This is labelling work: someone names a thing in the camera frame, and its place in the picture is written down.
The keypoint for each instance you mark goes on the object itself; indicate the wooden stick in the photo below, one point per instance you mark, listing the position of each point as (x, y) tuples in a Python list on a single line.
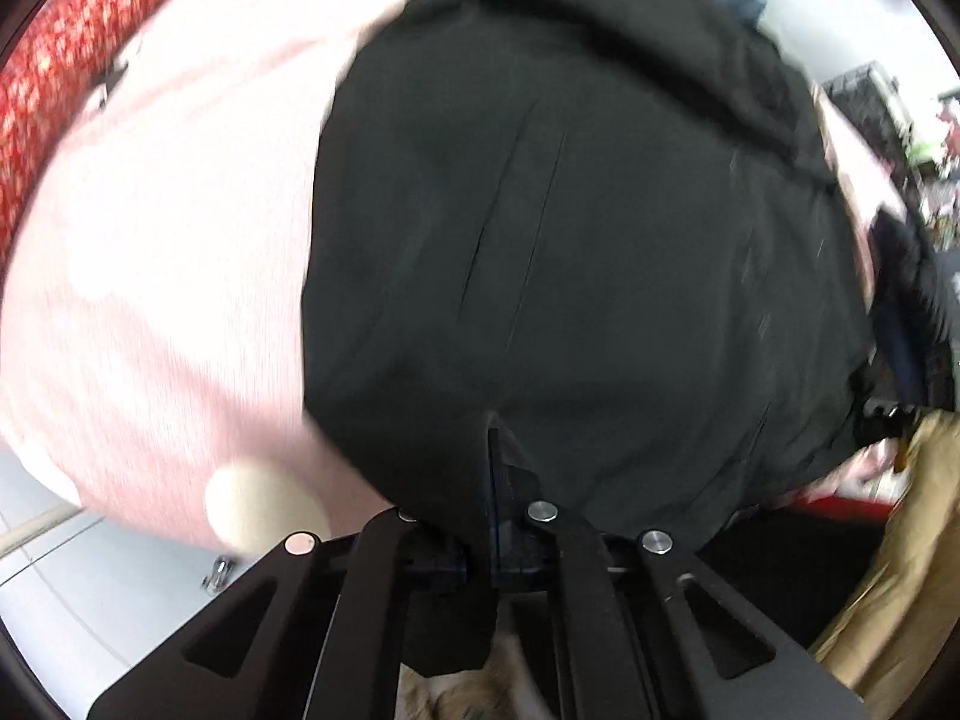
[(34, 532)]

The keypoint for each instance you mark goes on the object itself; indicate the pale bed sheet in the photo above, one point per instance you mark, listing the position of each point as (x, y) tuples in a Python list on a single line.
[(165, 300)]

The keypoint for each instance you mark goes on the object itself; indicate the red box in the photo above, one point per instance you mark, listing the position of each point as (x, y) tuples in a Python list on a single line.
[(847, 506)]

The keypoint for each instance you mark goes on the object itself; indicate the black garment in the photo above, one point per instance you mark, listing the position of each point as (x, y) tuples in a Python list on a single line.
[(562, 240)]

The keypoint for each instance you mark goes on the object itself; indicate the beige fluffy rug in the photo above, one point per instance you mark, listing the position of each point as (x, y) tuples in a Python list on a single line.
[(480, 690)]

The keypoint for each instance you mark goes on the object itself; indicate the black crate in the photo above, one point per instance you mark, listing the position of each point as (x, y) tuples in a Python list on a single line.
[(862, 97)]

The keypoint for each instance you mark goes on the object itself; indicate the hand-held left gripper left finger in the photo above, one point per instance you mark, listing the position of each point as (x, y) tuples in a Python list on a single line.
[(454, 568)]

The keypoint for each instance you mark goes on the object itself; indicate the colourful shelf clutter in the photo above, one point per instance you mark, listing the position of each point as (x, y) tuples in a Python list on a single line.
[(937, 165)]

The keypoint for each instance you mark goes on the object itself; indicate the round wooden bedpost knob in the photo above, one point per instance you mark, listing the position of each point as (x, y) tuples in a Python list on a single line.
[(251, 502)]

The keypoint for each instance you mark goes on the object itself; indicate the person's khaki trouser leg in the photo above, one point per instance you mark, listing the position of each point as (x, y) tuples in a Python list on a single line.
[(911, 562)]

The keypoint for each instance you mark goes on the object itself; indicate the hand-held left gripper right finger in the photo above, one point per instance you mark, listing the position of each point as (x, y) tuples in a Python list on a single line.
[(495, 517)]

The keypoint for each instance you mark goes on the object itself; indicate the red floral pillow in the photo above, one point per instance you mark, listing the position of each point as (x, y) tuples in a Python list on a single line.
[(67, 67)]

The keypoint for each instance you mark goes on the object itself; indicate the metal caster wheel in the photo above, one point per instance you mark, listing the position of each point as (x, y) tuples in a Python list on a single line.
[(217, 574)]

